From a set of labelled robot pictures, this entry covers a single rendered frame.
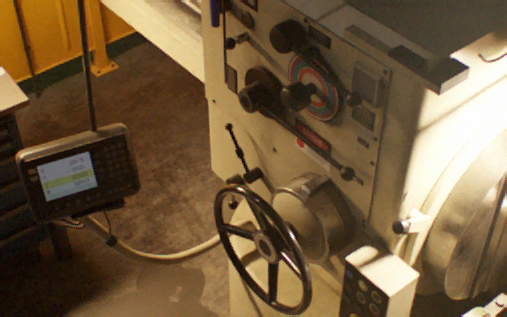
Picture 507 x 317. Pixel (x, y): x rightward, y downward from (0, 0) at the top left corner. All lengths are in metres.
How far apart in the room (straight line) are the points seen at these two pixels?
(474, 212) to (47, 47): 3.14
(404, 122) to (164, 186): 2.46
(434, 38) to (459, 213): 0.48
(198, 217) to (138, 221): 0.29
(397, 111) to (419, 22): 0.20
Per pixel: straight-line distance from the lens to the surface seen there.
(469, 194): 1.94
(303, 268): 1.85
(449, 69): 1.62
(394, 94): 1.69
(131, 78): 4.73
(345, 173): 1.83
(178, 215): 3.87
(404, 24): 1.72
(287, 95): 1.81
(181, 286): 3.59
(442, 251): 2.00
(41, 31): 4.52
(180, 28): 2.93
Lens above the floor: 2.84
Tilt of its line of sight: 43 degrees down
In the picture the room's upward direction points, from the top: straight up
